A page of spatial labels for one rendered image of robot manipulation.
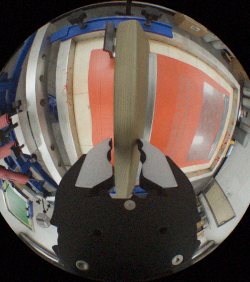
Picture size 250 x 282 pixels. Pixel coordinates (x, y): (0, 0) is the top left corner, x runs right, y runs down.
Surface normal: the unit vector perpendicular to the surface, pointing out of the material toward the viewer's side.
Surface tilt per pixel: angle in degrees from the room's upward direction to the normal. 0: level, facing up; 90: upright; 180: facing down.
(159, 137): 0
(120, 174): 26
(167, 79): 0
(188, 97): 0
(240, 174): 90
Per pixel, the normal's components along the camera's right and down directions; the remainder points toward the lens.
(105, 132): 0.00, 0.47
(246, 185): -1.00, -0.02
